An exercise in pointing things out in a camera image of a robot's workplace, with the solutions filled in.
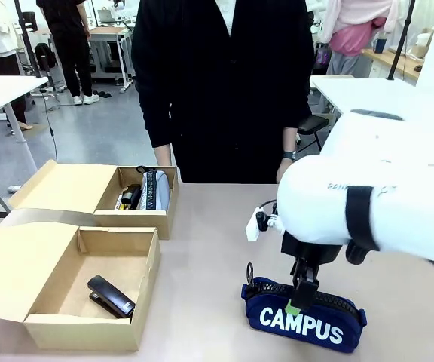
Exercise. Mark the black stapler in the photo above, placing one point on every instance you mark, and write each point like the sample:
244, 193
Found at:
131, 196
111, 297

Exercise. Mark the black tripod pole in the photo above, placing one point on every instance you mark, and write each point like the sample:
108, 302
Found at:
399, 41
28, 37

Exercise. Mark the person left forearm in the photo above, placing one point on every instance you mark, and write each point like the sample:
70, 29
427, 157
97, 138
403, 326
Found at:
288, 139

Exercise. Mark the black wrist watch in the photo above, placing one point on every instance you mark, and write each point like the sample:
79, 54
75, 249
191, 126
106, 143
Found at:
289, 155

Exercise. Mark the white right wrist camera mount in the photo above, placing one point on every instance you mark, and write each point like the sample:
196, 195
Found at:
254, 226

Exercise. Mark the person right hand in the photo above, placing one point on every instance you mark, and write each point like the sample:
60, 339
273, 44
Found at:
166, 163

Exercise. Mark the person torso black clothes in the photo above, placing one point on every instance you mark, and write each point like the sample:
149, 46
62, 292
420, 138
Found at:
220, 83

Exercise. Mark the person right forearm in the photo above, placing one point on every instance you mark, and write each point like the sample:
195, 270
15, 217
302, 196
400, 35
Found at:
163, 152

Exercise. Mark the navy CAMPUS pencil case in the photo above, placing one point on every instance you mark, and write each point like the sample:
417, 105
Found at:
303, 324

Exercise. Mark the blue cup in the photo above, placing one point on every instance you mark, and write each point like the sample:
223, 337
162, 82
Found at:
380, 45

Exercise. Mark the white frame brown top desk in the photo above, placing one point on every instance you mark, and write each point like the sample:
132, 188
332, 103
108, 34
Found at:
111, 41

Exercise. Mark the open cardboard box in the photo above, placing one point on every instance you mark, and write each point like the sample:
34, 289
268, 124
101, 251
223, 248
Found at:
89, 188
51, 271

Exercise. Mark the black bag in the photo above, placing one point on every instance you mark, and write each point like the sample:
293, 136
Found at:
45, 56

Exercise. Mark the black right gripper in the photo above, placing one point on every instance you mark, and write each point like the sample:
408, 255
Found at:
307, 250

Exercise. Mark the grey CAMPUS pencil case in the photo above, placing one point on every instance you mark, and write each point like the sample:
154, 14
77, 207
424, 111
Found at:
156, 188

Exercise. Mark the bystander in black clothes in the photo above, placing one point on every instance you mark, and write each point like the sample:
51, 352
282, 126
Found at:
68, 37

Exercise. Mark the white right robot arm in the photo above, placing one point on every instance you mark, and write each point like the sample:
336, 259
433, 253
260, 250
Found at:
382, 188

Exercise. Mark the wooden counter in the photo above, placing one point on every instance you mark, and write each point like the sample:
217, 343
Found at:
394, 62

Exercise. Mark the white container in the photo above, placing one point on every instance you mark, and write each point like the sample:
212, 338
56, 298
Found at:
423, 43

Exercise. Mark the black chair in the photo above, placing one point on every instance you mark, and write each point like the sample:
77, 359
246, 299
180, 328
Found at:
311, 123

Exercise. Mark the white table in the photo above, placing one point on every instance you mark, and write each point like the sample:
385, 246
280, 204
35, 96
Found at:
352, 92
2, 94

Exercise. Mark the bystander in pink top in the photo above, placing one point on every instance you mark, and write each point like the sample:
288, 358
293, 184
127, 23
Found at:
352, 37

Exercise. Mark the person left hand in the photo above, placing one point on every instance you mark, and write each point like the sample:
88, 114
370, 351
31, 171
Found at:
284, 169

